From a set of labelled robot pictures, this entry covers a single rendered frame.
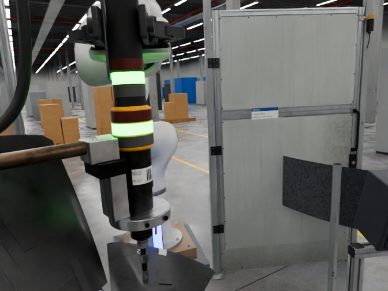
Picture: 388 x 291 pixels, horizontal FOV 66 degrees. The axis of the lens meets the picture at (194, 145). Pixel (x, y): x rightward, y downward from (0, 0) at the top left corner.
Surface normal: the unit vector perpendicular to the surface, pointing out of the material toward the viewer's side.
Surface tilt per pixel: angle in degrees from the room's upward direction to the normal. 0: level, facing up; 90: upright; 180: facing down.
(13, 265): 51
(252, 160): 90
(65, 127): 90
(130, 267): 9
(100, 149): 90
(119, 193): 90
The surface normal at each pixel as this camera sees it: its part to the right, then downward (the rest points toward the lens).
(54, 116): 0.55, 0.14
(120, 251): 0.16, -0.97
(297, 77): 0.11, 0.18
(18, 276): 0.44, -0.49
